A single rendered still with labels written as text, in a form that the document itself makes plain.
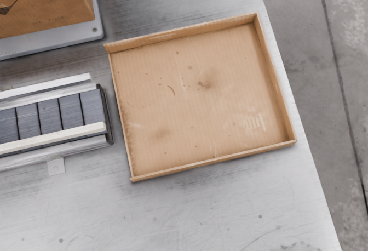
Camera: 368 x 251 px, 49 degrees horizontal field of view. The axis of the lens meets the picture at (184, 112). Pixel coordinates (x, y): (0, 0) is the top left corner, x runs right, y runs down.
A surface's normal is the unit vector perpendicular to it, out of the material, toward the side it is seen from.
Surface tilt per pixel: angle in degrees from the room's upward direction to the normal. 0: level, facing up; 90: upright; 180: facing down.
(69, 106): 0
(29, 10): 90
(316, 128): 0
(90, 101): 0
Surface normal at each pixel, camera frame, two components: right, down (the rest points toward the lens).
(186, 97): -0.01, -0.25
